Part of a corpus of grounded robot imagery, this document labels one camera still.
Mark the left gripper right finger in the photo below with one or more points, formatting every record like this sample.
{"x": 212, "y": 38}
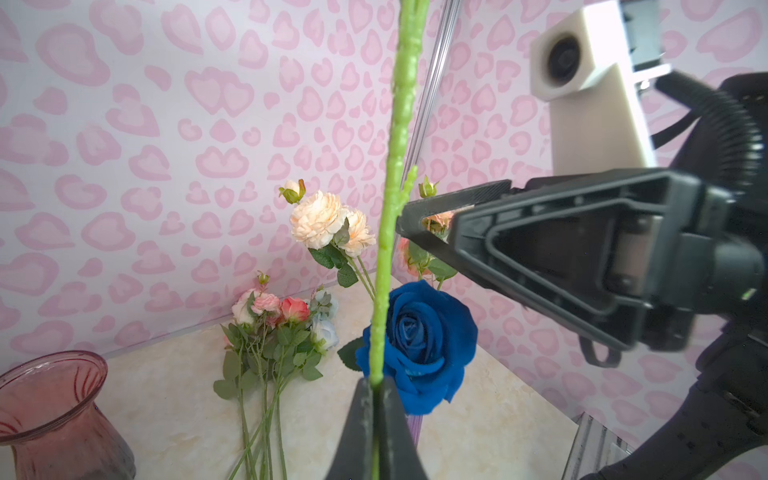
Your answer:
{"x": 399, "y": 459}

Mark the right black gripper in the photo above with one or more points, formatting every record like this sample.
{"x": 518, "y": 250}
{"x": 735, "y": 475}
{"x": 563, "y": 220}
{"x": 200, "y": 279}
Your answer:
{"x": 621, "y": 257}

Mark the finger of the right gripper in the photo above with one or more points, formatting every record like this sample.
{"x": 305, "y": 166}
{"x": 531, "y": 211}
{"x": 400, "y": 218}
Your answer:
{"x": 409, "y": 223}

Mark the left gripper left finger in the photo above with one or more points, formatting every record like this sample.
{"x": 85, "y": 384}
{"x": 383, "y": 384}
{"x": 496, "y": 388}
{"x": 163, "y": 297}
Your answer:
{"x": 353, "y": 459}

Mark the cream peach rose stem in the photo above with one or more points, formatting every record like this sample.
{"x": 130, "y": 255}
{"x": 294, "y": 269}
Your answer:
{"x": 336, "y": 235}

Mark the blue rose stem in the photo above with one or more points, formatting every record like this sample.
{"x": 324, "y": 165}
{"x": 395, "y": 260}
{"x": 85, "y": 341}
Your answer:
{"x": 430, "y": 339}

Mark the large pink spray rose stem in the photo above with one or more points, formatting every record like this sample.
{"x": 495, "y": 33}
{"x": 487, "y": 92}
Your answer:
{"x": 411, "y": 24}

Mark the red glass vase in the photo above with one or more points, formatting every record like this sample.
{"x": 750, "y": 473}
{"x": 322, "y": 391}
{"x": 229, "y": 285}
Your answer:
{"x": 52, "y": 424}

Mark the purple blue glass vase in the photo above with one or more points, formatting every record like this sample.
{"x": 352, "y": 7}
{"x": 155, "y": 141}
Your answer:
{"x": 414, "y": 424}

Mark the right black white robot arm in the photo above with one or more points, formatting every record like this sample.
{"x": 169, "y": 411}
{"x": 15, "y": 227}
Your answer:
{"x": 725, "y": 412}

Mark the pile of pink roses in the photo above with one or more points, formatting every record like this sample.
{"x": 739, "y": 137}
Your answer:
{"x": 271, "y": 341}

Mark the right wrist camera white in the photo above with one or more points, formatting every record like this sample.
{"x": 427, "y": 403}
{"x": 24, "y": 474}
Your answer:
{"x": 590, "y": 69}

